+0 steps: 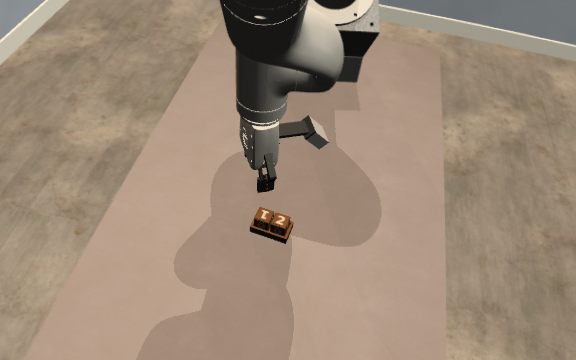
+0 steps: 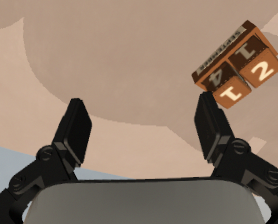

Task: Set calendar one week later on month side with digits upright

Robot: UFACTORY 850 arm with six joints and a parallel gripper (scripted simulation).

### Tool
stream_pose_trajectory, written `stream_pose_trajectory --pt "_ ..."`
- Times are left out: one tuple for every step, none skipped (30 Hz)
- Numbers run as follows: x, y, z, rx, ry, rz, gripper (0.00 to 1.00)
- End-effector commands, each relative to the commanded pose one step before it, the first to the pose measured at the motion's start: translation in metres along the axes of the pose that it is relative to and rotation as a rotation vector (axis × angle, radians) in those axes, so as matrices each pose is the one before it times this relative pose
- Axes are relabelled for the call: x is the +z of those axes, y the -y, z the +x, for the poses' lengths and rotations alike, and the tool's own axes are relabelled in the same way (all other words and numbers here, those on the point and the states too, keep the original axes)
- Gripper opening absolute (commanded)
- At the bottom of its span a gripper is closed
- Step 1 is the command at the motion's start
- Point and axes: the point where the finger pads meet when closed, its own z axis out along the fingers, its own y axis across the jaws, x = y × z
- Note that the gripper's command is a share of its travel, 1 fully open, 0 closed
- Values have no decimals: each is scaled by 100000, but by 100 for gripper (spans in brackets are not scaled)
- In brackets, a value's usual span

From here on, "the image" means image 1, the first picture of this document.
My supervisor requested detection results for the brown wooden tray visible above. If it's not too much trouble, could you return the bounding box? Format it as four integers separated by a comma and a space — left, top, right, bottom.
250, 219, 293, 244

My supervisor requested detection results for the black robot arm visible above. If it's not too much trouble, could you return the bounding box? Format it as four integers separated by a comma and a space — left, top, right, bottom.
220, 0, 373, 149

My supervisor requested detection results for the orange number cube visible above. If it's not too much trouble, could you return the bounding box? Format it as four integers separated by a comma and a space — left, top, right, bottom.
254, 207, 274, 231
270, 212, 291, 237

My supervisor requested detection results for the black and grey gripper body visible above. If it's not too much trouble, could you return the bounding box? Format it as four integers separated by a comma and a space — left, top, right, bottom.
240, 115, 283, 170

